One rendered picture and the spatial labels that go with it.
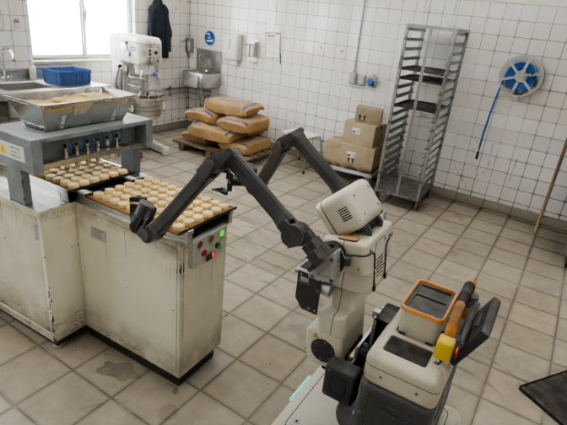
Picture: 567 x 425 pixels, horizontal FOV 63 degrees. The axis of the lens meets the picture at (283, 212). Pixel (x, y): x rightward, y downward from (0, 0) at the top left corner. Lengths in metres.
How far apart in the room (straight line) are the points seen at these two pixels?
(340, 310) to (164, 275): 0.84
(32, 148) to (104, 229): 0.48
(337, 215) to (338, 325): 0.43
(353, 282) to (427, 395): 0.44
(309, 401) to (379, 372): 0.60
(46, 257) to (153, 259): 0.57
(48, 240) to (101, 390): 0.78
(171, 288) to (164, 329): 0.25
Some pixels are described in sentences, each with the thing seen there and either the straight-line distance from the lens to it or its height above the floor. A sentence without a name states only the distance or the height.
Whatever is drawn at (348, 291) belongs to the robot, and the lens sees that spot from 1.77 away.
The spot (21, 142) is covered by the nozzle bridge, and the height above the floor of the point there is 1.16.
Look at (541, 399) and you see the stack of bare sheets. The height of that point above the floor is 0.02.
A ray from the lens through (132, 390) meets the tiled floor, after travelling 2.59.
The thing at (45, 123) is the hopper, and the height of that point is 1.23.
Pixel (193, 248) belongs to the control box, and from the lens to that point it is 2.08.
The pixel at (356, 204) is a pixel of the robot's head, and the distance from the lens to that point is 1.60.
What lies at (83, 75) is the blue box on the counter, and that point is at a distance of 5.61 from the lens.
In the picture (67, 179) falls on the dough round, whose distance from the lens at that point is 2.61.
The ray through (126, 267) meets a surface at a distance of 2.38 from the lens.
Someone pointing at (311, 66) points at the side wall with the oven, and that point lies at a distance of 6.17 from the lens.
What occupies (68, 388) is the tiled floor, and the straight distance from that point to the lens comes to 2.66.
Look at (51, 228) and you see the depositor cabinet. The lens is 2.49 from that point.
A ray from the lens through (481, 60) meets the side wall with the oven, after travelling 5.47.
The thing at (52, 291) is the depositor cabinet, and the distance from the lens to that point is 2.64.
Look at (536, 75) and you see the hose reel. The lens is 5.26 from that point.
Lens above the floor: 1.80
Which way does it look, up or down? 23 degrees down
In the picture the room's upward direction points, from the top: 6 degrees clockwise
